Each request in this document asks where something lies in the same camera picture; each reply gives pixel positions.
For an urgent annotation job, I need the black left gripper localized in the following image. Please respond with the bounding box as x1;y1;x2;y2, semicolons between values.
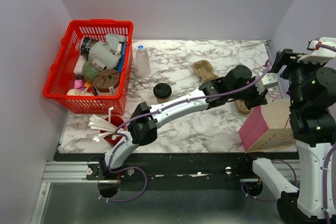
227;76;267;110

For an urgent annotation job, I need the pink and beige paper bag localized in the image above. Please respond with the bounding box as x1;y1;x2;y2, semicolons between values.
238;99;296;153

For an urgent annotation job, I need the black plastic cup lid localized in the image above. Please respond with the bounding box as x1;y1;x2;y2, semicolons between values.
153;83;172;99

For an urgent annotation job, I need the brown paper coffee cup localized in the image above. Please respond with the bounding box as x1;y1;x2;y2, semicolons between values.
156;96;170;103

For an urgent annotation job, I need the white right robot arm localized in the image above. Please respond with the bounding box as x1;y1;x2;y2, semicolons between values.
241;44;335;223

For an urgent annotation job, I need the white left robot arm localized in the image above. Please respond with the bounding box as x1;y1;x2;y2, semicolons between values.
98;65;270;179

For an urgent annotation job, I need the clear plastic water bottle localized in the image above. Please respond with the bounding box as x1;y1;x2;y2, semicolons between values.
135;45;151;77

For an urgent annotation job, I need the blue book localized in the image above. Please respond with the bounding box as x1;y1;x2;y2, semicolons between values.
116;41;131;73

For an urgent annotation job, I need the brown round lidded box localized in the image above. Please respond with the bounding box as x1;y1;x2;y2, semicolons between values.
93;69;121;96

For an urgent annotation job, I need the grey cloth pouch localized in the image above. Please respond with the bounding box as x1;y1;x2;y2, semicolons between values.
88;34;127;71

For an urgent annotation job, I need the pink small packet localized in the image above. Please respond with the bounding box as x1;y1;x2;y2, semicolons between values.
73;80;85;90

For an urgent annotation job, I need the dark printed can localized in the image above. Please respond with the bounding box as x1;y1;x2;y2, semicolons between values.
79;37;98;58

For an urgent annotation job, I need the red plastic shopping basket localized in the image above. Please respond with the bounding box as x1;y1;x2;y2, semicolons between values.
43;19;134;115

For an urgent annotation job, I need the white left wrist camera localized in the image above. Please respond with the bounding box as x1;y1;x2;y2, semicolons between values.
256;73;278;94

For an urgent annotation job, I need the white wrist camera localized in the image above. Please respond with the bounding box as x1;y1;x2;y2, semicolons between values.
256;73;278;94
297;37;335;65

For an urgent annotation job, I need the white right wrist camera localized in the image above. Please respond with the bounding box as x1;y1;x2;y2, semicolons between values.
297;37;335;65

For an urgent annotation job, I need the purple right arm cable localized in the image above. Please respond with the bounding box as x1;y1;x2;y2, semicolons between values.
241;42;336;224

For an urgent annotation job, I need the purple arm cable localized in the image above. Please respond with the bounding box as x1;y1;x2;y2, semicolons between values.
241;42;336;224
98;60;272;202

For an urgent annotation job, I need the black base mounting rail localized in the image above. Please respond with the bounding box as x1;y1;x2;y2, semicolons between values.
54;153;271;195

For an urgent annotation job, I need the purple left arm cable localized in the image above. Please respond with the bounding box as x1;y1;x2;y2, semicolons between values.
98;60;272;202

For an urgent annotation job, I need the aluminium frame rail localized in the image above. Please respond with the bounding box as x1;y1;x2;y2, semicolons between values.
42;161;99;183

